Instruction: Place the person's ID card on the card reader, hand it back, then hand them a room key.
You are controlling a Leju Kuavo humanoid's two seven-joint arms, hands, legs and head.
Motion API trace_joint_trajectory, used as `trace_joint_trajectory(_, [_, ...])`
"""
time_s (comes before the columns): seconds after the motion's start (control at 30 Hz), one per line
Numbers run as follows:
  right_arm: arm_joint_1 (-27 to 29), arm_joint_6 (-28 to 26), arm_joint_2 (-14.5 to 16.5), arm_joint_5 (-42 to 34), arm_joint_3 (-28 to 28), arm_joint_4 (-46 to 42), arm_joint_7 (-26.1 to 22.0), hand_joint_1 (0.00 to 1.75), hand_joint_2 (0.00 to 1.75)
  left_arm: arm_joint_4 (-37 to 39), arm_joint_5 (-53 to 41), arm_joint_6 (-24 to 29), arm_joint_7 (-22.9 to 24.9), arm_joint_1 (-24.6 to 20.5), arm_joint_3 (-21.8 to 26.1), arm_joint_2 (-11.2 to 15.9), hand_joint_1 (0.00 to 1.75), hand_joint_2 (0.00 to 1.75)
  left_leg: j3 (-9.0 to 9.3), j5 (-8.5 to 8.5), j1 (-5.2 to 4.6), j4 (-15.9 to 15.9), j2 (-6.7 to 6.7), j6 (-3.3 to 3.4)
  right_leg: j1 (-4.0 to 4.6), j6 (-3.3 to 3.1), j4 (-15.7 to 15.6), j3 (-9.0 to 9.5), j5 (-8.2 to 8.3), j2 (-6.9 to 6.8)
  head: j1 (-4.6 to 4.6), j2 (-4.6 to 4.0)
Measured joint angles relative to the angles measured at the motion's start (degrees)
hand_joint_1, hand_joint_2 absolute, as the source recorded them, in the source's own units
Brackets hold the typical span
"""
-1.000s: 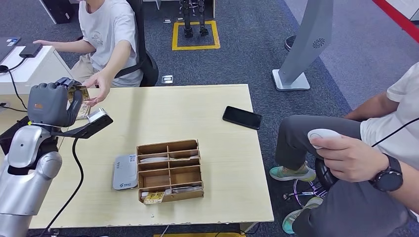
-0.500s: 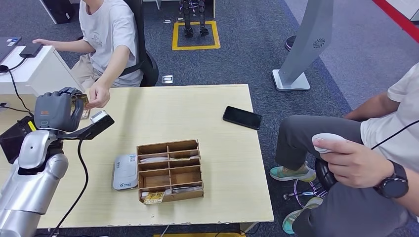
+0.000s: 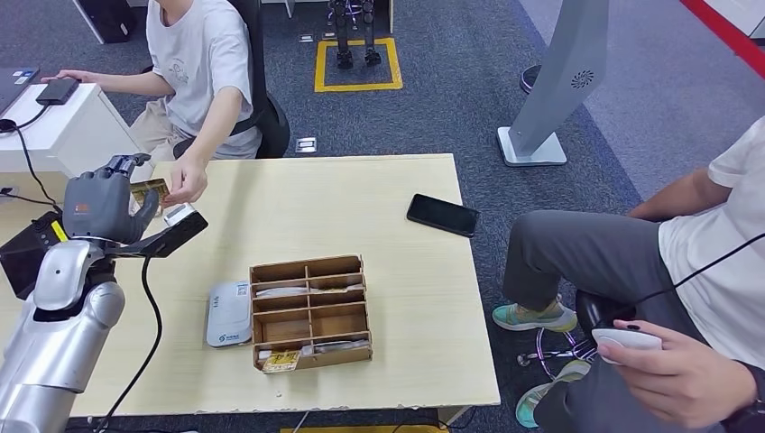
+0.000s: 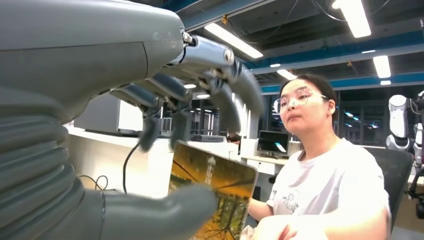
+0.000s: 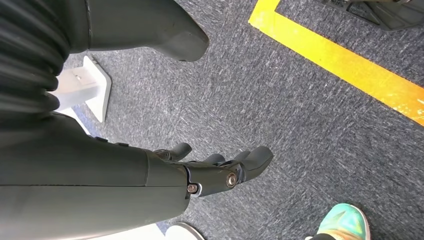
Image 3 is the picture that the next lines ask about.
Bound person's right hand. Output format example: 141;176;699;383
40;69;97;85

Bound person's left hand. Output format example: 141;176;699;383
597;319;760;430
162;153;209;207

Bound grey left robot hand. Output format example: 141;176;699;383
61;152;161;246

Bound white handheld controller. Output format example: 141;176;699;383
591;327;665;365

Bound person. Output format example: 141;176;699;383
493;116;765;433
40;0;264;207

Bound pale card stack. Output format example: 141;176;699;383
255;286;365;299

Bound yellow printed card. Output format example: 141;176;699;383
261;350;302;375

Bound wooden card organizer box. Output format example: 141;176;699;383
249;254;373;374

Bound white card stack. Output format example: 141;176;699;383
301;339;372;354

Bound small black box device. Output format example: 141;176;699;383
35;78;80;107

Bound white box stand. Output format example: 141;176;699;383
0;82;153;180

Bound dark laptop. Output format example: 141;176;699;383
0;67;41;119

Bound black cabinet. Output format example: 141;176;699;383
78;0;140;45

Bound black wristwatch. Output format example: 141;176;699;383
720;361;765;433

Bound black terminal with yellow label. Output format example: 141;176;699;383
0;210;69;300

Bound black office chair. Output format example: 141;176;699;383
173;0;292;161

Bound black stool chrome base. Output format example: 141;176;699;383
517;290;635;382

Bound teal left shoe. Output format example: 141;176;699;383
515;360;593;430

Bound teal shoe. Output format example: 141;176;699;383
493;300;580;334
515;360;593;430

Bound teal right shoe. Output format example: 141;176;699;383
493;300;580;334

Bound yellow floor tape square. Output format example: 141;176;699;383
314;37;404;95

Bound black humanoid robot legs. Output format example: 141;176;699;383
327;0;383;69

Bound pale desk leg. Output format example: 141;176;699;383
438;406;474;428

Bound black smartphone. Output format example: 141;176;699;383
406;193;481;239

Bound grey kiosk stand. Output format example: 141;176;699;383
496;0;612;169

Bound dark shoe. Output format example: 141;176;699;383
520;64;546;96

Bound white cabinet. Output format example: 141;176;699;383
705;0;765;40

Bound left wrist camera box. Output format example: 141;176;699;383
104;203;209;260

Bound black cable with round plug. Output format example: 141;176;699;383
0;104;66;213

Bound black controller cable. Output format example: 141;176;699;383
597;231;765;318

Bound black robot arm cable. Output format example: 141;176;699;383
89;255;164;433

